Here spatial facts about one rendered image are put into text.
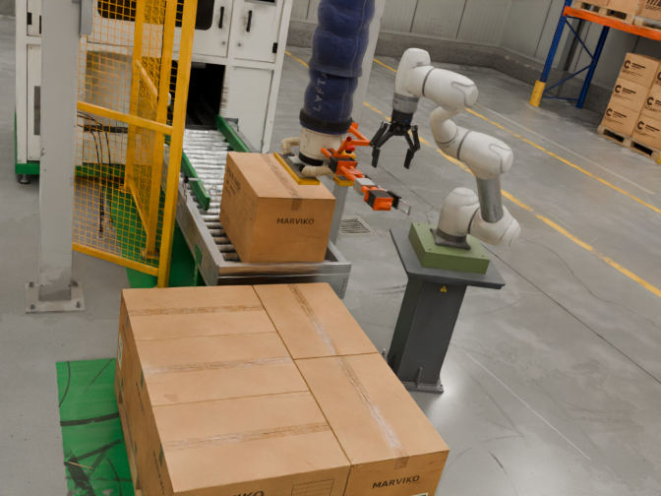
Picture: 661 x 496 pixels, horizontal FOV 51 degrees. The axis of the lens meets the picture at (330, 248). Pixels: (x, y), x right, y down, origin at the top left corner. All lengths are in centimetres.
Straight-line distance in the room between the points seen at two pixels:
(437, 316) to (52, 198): 205
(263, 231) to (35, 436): 132
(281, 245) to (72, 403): 120
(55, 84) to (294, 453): 211
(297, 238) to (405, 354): 86
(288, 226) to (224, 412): 115
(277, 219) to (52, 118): 120
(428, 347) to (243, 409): 142
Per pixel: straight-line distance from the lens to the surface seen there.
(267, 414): 256
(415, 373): 379
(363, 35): 291
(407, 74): 242
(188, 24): 368
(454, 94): 235
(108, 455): 316
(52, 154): 372
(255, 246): 336
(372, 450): 252
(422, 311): 358
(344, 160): 287
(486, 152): 283
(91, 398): 344
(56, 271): 400
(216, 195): 429
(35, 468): 312
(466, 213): 339
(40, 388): 351
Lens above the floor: 217
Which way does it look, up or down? 25 degrees down
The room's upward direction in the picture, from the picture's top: 12 degrees clockwise
